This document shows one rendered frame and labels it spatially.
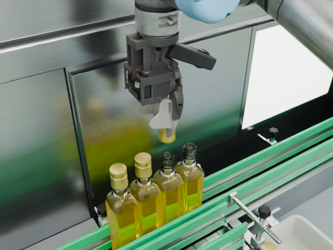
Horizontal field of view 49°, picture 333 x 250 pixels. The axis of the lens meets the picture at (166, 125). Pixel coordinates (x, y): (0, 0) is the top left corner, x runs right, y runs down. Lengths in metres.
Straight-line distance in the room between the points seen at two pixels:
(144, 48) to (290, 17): 0.23
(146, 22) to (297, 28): 0.22
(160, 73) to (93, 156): 0.31
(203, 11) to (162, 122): 0.28
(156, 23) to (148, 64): 0.07
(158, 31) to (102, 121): 0.29
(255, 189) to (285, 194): 0.13
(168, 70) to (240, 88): 0.42
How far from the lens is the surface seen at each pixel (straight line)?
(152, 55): 0.63
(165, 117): 0.68
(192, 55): 0.66
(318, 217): 1.28
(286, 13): 0.53
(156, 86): 0.64
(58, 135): 0.83
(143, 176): 0.77
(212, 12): 0.48
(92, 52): 0.74
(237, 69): 0.99
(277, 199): 1.13
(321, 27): 0.50
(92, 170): 0.88
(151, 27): 0.60
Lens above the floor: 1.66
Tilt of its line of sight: 36 degrees down
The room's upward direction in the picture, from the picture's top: straight up
